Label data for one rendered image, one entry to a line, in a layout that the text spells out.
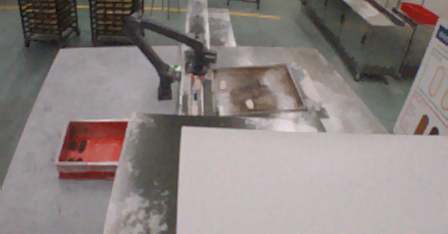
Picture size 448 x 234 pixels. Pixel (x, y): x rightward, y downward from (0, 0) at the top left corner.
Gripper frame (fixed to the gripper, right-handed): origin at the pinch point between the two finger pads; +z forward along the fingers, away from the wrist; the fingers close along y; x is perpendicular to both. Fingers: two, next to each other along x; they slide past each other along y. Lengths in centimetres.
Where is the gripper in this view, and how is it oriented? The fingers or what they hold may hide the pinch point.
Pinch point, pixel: (197, 83)
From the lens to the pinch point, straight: 195.1
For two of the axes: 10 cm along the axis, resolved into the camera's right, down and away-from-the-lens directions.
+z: -0.8, 8.2, 5.7
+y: 10.0, 0.4, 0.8
